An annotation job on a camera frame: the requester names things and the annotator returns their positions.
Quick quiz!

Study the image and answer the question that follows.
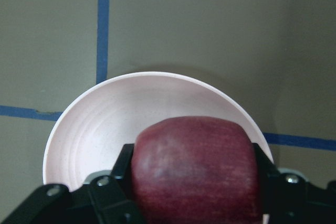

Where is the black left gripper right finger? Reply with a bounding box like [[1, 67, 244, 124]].
[[253, 143, 335, 223]]

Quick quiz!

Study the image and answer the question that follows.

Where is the pink plate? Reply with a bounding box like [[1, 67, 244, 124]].
[[43, 71, 271, 191]]

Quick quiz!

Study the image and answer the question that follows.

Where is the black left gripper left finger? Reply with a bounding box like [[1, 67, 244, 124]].
[[3, 144, 145, 223]]

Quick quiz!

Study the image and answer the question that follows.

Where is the red apple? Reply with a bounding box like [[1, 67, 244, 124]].
[[131, 116, 263, 223]]

